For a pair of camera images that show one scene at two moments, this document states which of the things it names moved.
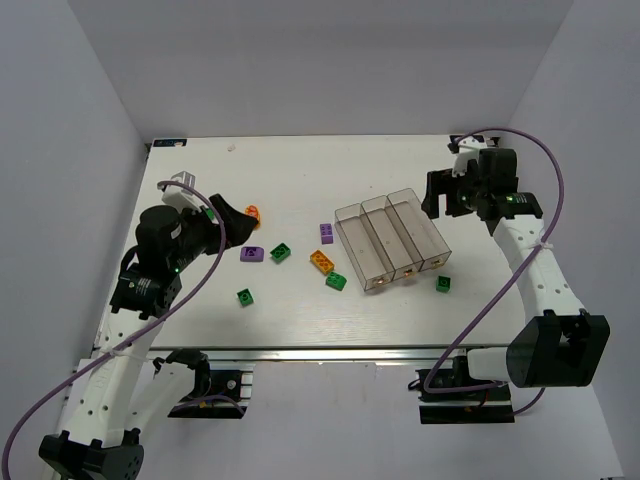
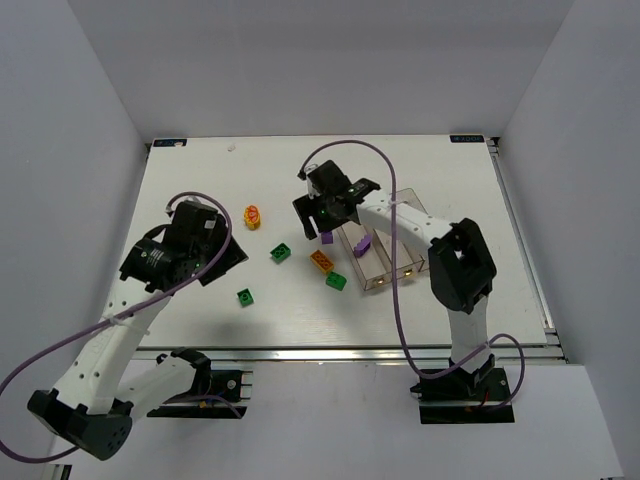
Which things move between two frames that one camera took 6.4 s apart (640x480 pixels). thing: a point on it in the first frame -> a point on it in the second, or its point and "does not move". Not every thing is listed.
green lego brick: [245, 297] does not move
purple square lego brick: [326, 230] does not move
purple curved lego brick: [251, 253] -> [362, 246]
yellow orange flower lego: [253, 211] does not move
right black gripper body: [447, 189] -> [310, 208]
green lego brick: [280, 252] does not move
